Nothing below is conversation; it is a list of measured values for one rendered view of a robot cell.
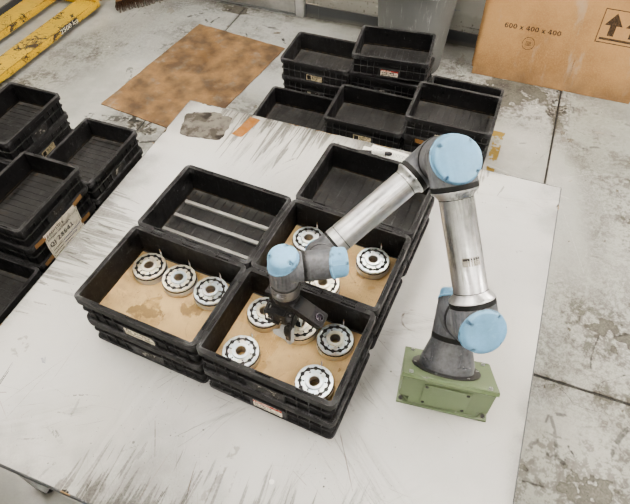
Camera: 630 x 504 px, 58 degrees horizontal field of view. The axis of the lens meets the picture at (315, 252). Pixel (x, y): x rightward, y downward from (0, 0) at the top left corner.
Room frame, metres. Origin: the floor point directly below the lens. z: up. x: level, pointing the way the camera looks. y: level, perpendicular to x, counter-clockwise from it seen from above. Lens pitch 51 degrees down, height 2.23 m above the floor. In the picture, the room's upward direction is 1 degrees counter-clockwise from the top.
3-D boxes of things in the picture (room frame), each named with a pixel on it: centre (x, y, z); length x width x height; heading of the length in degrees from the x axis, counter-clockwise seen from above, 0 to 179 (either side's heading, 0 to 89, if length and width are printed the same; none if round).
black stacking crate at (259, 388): (0.79, 0.08, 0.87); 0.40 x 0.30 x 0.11; 65
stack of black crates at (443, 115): (2.18, -0.66, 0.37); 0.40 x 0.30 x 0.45; 68
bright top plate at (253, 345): (0.76, 0.21, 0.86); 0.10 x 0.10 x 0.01
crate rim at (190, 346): (0.96, 0.44, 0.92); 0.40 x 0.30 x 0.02; 65
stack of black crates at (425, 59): (2.71, -0.44, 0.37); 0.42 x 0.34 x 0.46; 68
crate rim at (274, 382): (0.79, 0.08, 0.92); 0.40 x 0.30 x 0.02; 65
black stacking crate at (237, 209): (1.23, 0.31, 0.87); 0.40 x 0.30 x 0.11; 65
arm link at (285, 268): (0.83, 0.07, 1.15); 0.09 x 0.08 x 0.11; 97
